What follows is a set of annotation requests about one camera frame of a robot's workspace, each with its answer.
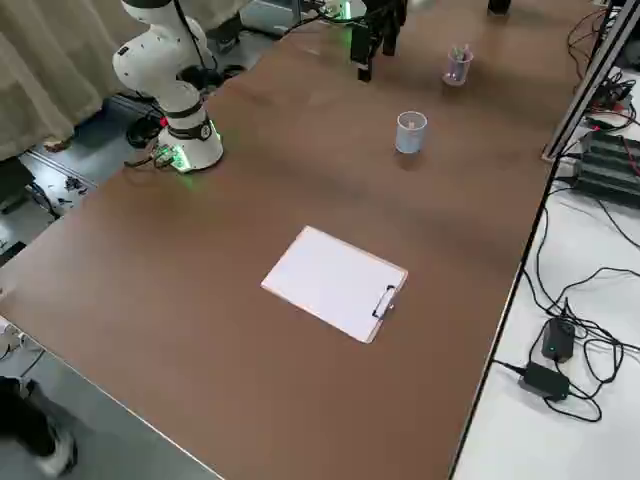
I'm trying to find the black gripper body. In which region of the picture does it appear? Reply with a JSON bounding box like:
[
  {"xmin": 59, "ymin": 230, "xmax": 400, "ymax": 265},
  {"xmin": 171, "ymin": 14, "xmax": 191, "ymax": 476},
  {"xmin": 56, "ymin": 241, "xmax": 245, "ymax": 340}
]
[{"xmin": 360, "ymin": 0, "xmax": 407, "ymax": 32}]

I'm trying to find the pink mesh cup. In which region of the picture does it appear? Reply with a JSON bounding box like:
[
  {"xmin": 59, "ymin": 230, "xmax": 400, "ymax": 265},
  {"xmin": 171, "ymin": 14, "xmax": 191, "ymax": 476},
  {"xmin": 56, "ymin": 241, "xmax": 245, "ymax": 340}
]
[{"xmin": 441, "ymin": 47, "xmax": 475, "ymax": 87}]

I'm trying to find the blue mesh cup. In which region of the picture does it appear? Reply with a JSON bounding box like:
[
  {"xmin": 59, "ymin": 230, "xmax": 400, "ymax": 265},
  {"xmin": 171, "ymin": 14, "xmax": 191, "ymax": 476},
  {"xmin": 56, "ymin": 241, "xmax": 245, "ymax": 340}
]
[{"xmin": 394, "ymin": 110, "xmax": 429, "ymax": 155}]

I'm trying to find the white clipboard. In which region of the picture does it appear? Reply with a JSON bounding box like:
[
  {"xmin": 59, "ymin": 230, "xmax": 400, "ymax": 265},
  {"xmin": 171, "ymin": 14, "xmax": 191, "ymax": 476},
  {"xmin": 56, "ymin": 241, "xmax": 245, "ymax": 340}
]
[{"xmin": 259, "ymin": 224, "xmax": 409, "ymax": 346}]

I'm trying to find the black ribbed power box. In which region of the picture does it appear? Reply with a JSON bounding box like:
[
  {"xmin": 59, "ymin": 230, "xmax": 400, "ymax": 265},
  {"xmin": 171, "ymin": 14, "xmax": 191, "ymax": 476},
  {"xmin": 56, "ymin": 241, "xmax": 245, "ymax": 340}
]
[{"xmin": 574, "ymin": 127, "xmax": 640, "ymax": 204}]

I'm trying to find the beige curtain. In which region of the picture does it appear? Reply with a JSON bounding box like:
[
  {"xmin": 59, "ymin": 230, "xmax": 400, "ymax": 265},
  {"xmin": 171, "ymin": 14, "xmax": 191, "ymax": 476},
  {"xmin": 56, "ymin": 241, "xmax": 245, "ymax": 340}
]
[{"xmin": 0, "ymin": 0, "xmax": 256, "ymax": 164}]

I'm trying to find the black block power adapter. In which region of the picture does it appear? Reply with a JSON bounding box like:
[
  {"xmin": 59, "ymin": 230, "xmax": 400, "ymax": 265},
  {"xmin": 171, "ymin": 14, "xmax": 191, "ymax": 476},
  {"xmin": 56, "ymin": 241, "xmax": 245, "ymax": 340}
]
[{"xmin": 540, "ymin": 317, "xmax": 577, "ymax": 364}]

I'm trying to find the black flat power adapter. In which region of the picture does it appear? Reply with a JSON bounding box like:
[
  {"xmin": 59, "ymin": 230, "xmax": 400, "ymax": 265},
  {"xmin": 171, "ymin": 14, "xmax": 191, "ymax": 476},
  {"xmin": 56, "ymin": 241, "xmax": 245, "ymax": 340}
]
[{"xmin": 519, "ymin": 362, "xmax": 571, "ymax": 401}]

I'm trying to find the white power strip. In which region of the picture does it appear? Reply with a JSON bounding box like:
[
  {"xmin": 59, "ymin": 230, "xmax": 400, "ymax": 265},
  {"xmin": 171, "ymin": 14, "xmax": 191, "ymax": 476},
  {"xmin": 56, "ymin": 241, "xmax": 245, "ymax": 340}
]
[{"xmin": 0, "ymin": 319, "xmax": 27, "ymax": 362}]

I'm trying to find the person's leg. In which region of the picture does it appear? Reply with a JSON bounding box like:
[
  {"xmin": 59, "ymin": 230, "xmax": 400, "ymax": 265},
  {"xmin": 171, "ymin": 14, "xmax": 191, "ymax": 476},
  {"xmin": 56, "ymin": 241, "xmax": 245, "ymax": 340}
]
[{"xmin": 0, "ymin": 377, "xmax": 57, "ymax": 459}]

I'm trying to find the person's shoe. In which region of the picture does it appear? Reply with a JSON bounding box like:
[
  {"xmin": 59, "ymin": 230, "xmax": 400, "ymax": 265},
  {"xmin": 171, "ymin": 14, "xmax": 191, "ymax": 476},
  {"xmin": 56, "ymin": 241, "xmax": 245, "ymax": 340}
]
[{"xmin": 34, "ymin": 432, "xmax": 79, "ymax": 476}]

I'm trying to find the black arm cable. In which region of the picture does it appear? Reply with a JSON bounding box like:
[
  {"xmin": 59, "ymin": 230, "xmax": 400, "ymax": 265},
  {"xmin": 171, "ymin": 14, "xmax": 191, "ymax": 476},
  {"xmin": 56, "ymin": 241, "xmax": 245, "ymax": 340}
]
[{"xmin": 169, "ymin": 0, "xmax": 221, "ymax": 76}]

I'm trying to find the red and black wire bundle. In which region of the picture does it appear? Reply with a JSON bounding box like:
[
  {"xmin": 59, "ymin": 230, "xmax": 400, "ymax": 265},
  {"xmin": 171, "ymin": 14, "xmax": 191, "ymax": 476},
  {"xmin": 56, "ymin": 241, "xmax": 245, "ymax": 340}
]
[{"xmin": 567, "ymin": 0, "xmax": 617, "ymax": 81}]

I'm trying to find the aluminium frame post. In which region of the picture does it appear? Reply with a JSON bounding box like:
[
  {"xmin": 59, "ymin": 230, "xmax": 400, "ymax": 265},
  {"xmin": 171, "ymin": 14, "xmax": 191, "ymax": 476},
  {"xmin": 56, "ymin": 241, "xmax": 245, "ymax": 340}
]
[{"xmin": 539, "ymin": 0, "xmax": 640, "ymax": 162}]

